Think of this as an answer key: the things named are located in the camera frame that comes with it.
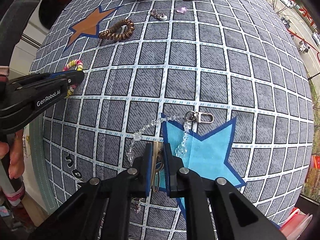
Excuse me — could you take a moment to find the beige metal hair clip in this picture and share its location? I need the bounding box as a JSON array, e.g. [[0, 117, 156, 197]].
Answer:
[[151, 141, 164, 192]]

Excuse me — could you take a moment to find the pink yellow spiral hair tie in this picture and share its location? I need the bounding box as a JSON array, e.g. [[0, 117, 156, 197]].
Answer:
[[62, 59, 84, 98]]

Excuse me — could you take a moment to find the person's left hand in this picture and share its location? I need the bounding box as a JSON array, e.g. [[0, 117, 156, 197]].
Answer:
[[1, 130, 24, 179]]

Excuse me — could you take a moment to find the small rhinestone hair clip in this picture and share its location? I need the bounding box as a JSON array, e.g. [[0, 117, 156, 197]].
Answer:
[[131, 198, 146, 214]]

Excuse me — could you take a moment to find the grey checked tablecloth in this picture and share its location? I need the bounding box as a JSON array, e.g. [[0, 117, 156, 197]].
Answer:
[[30, 0, 313, 225]]

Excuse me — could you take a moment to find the white washing machine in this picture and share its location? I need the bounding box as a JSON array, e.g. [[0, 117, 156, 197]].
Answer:
[[8, 0, 72, 79]]

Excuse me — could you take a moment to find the silver rhinestone hair clip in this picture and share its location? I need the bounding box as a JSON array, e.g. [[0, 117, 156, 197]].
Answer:
[[150, 9, 168, 21]]

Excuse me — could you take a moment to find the red plastic basin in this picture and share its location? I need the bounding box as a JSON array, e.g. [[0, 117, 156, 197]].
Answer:
[[280, 207, 313, 239]]

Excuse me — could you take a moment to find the pink heart gem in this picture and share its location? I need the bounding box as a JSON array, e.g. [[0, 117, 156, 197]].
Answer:
[[176, 7, 187, 14]]

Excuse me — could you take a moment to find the clear crystal bead strap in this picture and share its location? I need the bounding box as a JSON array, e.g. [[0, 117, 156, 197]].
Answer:
[[126, 110, 215, 167]]

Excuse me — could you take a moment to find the brown spiral hair tie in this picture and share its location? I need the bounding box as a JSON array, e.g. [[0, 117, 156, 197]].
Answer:
[[98, 18, 136, 42]]

